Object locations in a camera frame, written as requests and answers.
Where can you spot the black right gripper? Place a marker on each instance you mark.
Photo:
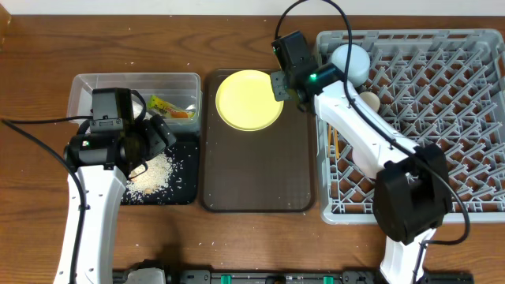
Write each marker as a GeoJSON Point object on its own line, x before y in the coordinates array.
{"type": "Point", "coordinates": [276, 80]}

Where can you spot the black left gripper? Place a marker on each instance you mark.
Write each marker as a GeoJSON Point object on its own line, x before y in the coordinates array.
{"type": "Point", "coordinates": [158, 143]}

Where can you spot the yellow snack wrapper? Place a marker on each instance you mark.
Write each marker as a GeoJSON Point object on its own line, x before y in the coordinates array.
{"type": "Point", "coordinates": [168, 110]}

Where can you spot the pile of rice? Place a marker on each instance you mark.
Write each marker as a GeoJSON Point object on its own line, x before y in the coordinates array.
{"type": "Point", "coordinates": [157, 185]}

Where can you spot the yellow plate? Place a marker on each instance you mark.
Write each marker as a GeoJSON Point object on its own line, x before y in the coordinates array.
{"type": "Point", "coordinates": [245, 101]}

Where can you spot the light blue bowl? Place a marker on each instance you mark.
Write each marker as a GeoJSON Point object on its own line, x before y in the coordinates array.
{"type": "Point", "coordinates": [359, 65]}

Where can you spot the wooden chopstick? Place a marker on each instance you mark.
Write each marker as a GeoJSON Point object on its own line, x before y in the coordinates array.
{"type": "Point", "coordinates": [336, 144]}
{"type": "Point", "coordinates": [329, 140]}

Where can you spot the cream cup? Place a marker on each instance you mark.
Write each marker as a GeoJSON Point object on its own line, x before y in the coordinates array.
{"type": "Point", "coordinates": [371, 99]}

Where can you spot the pink bowl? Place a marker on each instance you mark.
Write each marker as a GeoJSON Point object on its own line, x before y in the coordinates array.
{"type": "Point", "coordinates": [367, 167]}

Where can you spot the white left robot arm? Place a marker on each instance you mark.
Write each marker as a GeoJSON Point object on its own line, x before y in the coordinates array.
{"type": "Point", "coordinates": [101, 158]}

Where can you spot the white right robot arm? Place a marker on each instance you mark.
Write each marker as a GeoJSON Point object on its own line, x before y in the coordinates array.
{"type": "Point", "coordinates": [412, 193]}

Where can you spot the clear plastic waste bin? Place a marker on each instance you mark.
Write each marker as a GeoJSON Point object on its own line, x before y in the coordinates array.
{"type": "Point", "coordinates": [180, 89]}

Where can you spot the black waste tray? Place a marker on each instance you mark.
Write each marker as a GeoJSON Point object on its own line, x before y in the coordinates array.
{"type": "Point", "coordinates": [187, 151]}

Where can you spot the grey dishwasher rack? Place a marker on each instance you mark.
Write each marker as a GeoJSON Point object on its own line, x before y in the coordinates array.
{"type": "Point", "coordinates": [445, 87]}

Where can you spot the brown serving tray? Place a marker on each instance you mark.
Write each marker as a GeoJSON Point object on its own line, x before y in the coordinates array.
{"type": "Point", "coordinates": [265, 171]}

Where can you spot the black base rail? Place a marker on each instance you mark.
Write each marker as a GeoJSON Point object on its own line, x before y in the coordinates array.
{"type": "Point", "coordinates": [153, 271]}

